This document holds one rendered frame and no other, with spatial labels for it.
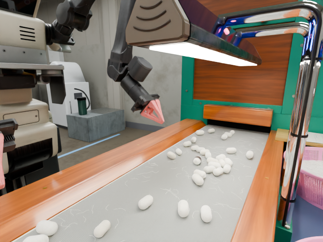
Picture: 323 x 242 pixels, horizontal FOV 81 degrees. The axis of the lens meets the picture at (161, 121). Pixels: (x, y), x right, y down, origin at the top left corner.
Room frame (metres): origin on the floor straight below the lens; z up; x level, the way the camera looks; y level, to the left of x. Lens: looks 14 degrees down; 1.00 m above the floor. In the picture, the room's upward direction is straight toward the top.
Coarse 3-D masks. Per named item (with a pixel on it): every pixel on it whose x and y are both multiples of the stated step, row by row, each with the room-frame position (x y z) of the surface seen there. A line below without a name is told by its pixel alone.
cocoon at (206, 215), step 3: (201, 207) 0.32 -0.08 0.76; (204, 207) 0.31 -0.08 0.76; (207, 207) 0.31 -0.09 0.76; (201, 210) 0.31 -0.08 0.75; (204, 210) 0.31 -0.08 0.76; (207, 210) 0.30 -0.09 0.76; (210, 210) 0.31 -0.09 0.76; (201, 213) 0.30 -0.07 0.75; (204, 213) 0.30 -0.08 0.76; (207, 213) 0.30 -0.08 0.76; (210, 213) 0.30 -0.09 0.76; (201, 216) 0.30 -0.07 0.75; (204, 216) 0.29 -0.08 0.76; (207, 216) 0.29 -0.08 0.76; (210, 216) 0.29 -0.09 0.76; (204, 219) 0.29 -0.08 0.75; (207, 219) 0.29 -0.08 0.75; (210, 219) 0.29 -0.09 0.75
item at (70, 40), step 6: (54, 24) 0.88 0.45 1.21; (60, 24) 0.86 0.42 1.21; (54, 30) 0.87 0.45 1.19; (60, 30) 0.87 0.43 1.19; (66, 30) 0.88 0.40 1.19; (72, 30) 0.91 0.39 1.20; (60, 36) 0.88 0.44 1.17; (66, 36) 0.89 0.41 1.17; (54, 42) 0.88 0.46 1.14; (60, 42) 0.89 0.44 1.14; (66, 42) 0.92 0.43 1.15; (72, 42) 0.94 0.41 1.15
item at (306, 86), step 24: (288, 24) 0.47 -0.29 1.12; (312, 24) 0.33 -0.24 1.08; (312, 48) 0.32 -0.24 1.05; (312, 72) 0.31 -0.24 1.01; (312, 96) 0.32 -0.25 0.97; (288, 144) 0.43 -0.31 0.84; (288, 168) 0.32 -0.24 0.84; (288, 192) 0.32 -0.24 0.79; (288, 216) 0.32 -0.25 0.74; (288, 240) 0.30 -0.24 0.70
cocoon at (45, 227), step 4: (44, 220) 0.28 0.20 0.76; (48, 220) 0.28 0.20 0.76; (40, 224) 0.27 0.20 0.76; (44, 224) 0.27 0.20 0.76; (48, 224) 0.27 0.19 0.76; (52, 224) 0.27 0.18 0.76; (56, 224) 0.27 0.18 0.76; (36, 228) 0.27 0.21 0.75; (40, 228) 0.27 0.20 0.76; (44, 228) 0.26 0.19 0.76; (48, 228) 0.26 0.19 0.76; (52, 228) 0.27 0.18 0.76; (56, 228) 0.27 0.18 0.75; (40, 232) 0.26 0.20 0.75; (44, 232) 0.26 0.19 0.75; (48, 232) 0.26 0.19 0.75; (52, 232) 0.26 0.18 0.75
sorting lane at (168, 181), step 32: (224, 128) 0.93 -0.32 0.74; (160, 160) 0.56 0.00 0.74; (192, 160) 0.56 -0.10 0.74; (256, 160) 0.56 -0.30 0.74; (96, 192) 0.39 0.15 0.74; (128, 192) 0.39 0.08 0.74; (160, 192) 0.39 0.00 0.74; (192, 192) 0.39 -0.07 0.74; (224, 192) 0.39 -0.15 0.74; (64, 224) 0.29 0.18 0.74; (96, 224) 0.29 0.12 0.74; (128, 224) 0.29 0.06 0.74; (160, 224) 0.29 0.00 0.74; (192, 224) 0.29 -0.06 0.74; (224, 224) 0.29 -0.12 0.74
